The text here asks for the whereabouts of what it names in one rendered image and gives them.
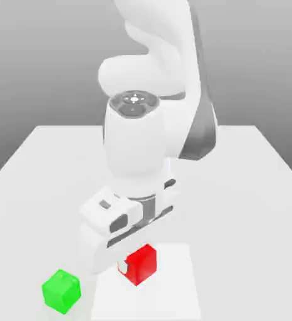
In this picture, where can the small green cube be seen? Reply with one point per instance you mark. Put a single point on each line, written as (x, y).
(60, 292)

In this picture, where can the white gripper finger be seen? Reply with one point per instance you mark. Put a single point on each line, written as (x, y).
(122, 267)

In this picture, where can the small red cube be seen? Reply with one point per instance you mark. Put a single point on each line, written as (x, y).
(142, 264)

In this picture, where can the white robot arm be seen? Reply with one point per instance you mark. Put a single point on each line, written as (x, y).
(136, 140)

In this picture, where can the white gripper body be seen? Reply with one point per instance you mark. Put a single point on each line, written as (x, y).
(99, 253)

